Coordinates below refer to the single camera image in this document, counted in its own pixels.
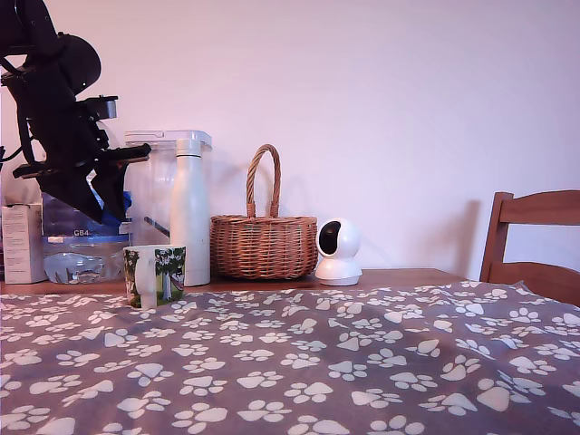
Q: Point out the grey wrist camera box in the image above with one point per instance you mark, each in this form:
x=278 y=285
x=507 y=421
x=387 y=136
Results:
x=110 y=108

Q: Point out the white metal bottle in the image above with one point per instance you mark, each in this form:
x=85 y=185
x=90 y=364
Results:
x=190 y=217

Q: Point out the clear lidded plastic container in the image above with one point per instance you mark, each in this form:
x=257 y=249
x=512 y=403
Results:
x=151 y=186

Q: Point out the white mug with tree print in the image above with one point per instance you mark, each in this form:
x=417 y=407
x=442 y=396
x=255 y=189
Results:
x=165 y=276

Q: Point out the grey paw print cloth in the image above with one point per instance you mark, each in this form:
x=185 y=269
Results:
x=290 y=362

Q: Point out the small white round camera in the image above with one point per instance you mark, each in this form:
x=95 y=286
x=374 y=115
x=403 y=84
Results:
x=344 y=267

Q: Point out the brown wooden chair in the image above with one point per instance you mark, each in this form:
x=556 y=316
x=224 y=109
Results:
x=530 y=210

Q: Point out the brown wicker basket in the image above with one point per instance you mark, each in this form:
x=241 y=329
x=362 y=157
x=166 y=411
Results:
x=265 y=247

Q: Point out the white printed cardboard box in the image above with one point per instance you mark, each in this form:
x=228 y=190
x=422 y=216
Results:
x=20 y=244

